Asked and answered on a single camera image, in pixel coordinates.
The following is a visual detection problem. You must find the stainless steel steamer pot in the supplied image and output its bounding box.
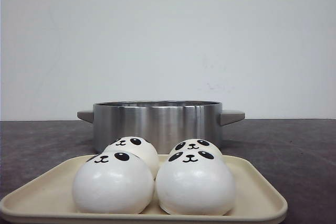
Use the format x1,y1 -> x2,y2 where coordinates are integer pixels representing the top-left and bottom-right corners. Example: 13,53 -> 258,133
77,101 -> 245,154

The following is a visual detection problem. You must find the panda bun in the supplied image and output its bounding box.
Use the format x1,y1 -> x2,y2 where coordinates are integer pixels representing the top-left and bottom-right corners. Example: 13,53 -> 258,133
169,138 -> 223,157
72,151 -> 154,214
155,150 -> 236,216
103,136 -> 159,178

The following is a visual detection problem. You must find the cream rectangular tray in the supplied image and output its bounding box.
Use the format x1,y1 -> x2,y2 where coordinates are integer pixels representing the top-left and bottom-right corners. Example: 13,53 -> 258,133
1,155 -> 288,223

